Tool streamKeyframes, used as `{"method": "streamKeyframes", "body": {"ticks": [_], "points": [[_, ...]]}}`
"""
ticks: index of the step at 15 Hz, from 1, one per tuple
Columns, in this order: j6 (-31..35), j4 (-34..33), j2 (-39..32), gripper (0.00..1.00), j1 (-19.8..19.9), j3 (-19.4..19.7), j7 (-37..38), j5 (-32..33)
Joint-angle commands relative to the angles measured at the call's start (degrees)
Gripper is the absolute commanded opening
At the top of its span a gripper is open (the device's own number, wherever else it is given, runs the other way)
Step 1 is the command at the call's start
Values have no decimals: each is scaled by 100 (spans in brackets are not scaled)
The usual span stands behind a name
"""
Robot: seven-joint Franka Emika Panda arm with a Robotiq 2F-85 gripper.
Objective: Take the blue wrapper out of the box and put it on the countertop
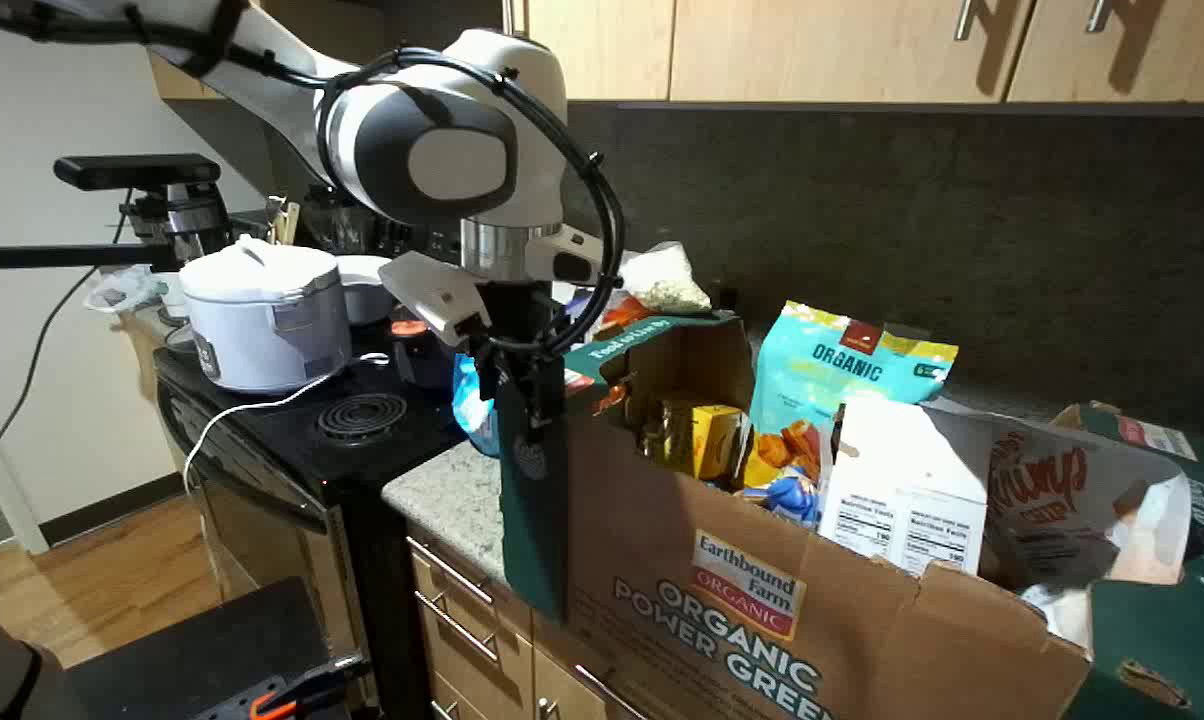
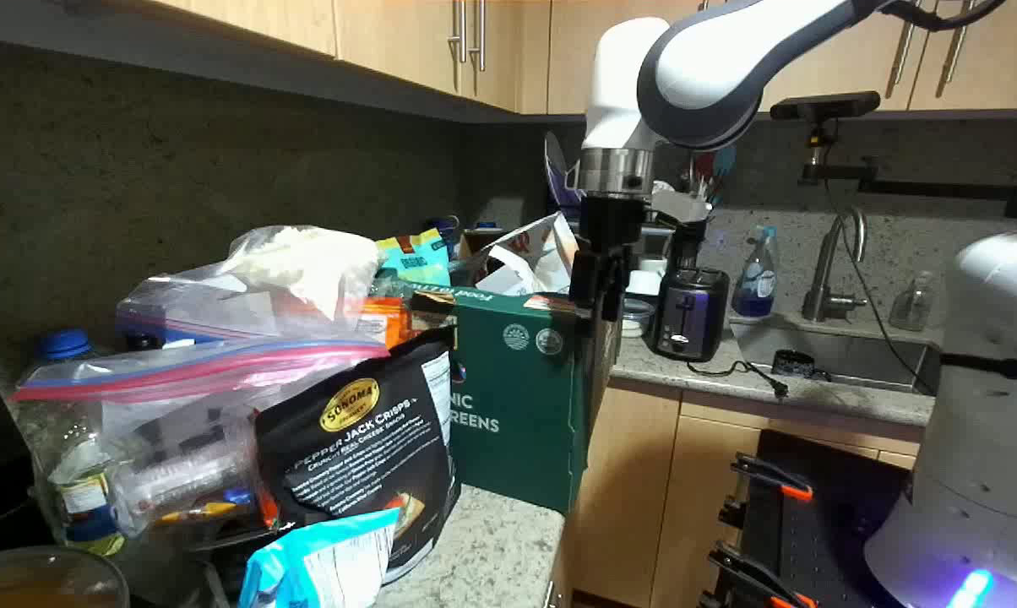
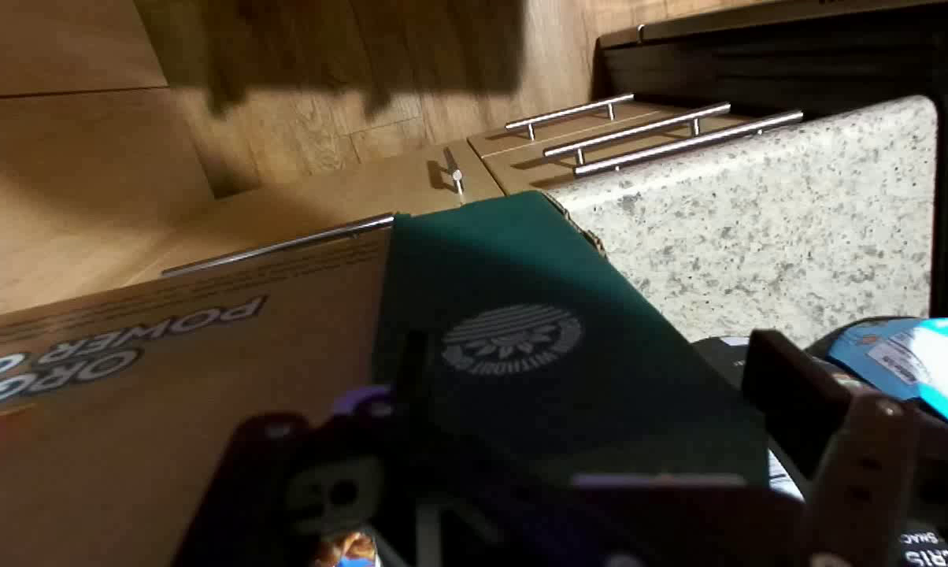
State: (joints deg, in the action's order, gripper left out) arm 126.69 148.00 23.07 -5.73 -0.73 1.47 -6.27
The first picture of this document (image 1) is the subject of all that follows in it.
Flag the black camera stand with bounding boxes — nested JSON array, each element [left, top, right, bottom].
[[0, 185, 235, 274]]

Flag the teal food carton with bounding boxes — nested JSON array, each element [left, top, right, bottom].
[[745, 295, 962, 498]]

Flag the thin black cable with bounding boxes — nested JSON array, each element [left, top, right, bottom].
[[0, 262, 103, 472]]

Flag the black stove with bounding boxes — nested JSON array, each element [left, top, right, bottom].
[[153, 196, 494, 720]]

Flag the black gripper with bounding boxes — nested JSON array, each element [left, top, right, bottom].
[[470, 274, 570, 405]]

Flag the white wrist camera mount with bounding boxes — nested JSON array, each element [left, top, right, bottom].
[[377, 248, 494, 351]]

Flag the white rice cooker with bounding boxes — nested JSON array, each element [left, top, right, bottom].
[[175, 233, 360, 401]]

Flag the white nutrition label carton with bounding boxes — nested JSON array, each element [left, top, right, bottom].
[[816, 387, 990, 580]]

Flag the wooden lower drawers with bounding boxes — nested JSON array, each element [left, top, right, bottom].
[[402, 534, 654, 720]]

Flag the blue snack wrapper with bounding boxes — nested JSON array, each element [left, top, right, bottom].
[[760, 469, 827, 534]]

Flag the light blue plastic bag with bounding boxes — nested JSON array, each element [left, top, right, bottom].
[[449, 349, 503, 460]]

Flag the black stereo camera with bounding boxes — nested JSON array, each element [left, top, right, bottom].
[[50, 148, 223, 196]]

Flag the dark green carton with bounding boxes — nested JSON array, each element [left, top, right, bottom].
[[1053, 396, 1204, 720]]

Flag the white power cord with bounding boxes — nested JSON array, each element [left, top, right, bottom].
[[175, 349, 395, 498]]

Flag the cardboard organic greens box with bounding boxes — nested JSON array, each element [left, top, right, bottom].
[[494, 309, 1204, 720]]

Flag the white plastic bag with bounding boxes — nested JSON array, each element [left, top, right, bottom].
[[617, 237, 714, 321]]

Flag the yellow package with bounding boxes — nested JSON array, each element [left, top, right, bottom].
[[652, 396, 752, 488]]

